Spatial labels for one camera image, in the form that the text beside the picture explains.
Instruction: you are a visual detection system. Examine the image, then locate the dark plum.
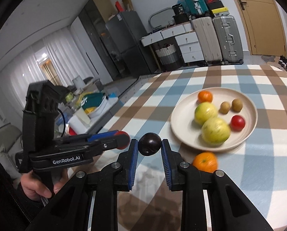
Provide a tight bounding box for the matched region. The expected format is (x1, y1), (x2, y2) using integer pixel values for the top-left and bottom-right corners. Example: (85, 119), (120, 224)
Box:
(138, 132), (162, 157)

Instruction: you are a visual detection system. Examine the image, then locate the red tomato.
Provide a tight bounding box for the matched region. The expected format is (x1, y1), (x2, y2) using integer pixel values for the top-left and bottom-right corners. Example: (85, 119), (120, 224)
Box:
(114, 131), (130, 150)
(230, 115), (246, 132)

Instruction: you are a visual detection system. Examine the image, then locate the large orange mandarin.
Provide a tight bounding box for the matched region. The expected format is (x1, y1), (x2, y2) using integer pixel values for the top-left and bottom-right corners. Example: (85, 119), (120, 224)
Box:
(192, 152), (218, 173)

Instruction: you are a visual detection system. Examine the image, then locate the yellow green large fruit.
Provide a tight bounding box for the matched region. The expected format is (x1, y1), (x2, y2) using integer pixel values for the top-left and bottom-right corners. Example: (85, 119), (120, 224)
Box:
(201, 117), (231, 146)

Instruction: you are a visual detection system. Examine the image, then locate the green orange-tinted large fruit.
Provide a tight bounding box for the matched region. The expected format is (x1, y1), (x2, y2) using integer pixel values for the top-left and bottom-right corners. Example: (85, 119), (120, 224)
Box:
(194, 102), (218, 125)

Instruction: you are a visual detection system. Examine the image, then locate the small brown kiwi fruit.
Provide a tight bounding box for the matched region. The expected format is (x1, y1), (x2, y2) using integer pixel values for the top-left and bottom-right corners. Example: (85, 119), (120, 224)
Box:
(231, 99), (243, 113)

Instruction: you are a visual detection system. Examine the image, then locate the left hand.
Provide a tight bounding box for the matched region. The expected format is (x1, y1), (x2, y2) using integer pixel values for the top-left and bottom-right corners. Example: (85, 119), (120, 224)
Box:
(20, 169), (68, 201)

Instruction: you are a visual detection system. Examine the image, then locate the cream round plate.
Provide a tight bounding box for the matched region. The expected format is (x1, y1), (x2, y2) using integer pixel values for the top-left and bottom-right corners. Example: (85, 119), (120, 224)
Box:
(170, 87), (258, 152)

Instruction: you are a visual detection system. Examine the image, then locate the small orange mandarin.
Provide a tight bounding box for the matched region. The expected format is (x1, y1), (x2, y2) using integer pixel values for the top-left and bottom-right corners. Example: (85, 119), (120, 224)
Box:
(197, 90), (213, 103)

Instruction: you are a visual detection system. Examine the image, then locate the tan longan fruit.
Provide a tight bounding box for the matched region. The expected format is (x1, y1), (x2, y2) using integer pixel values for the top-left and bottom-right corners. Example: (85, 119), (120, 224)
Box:
(219, 101), (231, 114)

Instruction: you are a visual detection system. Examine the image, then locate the woven laundry basket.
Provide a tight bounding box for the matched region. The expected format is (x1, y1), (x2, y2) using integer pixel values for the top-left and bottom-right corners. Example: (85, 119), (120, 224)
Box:
(155, 44), (182, 71)

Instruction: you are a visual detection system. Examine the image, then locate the white drawer cabinet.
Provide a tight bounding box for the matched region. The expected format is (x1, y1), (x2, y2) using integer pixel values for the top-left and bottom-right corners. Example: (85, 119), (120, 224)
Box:
(141, 22), (204, 63)

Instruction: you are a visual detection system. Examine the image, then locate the black refrigerator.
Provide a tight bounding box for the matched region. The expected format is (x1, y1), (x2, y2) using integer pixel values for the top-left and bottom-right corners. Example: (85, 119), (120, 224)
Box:
(105, 11), (158, 77)

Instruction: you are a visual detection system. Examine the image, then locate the silver suitcase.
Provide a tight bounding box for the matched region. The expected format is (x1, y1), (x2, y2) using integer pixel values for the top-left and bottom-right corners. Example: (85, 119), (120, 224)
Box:
(212, 15), (244, 65)

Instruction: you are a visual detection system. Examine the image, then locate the beige suitcase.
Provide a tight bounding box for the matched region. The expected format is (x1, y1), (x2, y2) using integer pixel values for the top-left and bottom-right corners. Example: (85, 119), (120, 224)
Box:
(192, 17), (223, 64)

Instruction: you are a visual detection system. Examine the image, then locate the wooden door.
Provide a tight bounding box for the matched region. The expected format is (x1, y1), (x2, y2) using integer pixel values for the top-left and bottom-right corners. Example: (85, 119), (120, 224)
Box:
(235, 0), (287, 56)

